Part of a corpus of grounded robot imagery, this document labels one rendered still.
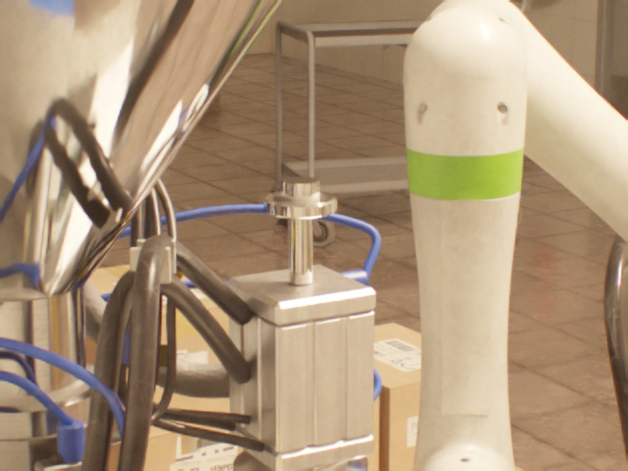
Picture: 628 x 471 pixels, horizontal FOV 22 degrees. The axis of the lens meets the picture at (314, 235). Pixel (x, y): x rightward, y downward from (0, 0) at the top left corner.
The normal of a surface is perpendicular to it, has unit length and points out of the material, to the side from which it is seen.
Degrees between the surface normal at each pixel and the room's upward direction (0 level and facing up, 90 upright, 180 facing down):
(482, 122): 91
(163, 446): 90
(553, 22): 90
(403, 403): 90
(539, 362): 0
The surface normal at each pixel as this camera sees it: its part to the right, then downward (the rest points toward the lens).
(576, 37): -0.87, 0.12
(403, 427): 0.55, 0.20
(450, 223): -0.37, 0.36
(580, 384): 0.00, -0.97
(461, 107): -0.14, 0.26
